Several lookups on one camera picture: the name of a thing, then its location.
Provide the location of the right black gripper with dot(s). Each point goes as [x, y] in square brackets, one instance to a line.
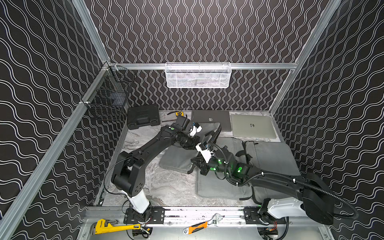
[201, 163]

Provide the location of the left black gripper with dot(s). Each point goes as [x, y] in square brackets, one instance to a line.
[202, 135]

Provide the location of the silver laptop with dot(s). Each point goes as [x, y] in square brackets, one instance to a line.
[250, 126]

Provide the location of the grey zippered laptop bag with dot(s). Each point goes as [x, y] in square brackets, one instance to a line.
[275, 157]

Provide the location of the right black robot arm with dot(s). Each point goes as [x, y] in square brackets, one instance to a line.
[307, 195]

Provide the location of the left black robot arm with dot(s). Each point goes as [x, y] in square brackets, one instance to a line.
[129, 173]

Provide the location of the yellow tape measure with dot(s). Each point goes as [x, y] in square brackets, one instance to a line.
[177, 113]

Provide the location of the black plastic tool case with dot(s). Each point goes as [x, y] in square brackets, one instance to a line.
[142, 116]

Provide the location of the orange adjustable wrench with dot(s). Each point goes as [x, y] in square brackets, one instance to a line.
[200, 226]

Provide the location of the yellow pipe wrench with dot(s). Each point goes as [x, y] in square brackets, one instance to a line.
[103, 226]

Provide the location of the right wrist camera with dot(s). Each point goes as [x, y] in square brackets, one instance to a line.
[205, 152]

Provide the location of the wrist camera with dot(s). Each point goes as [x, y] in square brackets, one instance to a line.
[205, 152]
[194, 129]

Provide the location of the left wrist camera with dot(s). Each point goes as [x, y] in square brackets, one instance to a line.
[194, 129]

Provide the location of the white wire mesh basket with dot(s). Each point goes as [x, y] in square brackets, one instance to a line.
[196, 75]

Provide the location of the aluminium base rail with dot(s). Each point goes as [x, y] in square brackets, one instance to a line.
[186, 216]

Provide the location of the black wire basket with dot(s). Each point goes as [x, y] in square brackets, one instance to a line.
[109, 101]

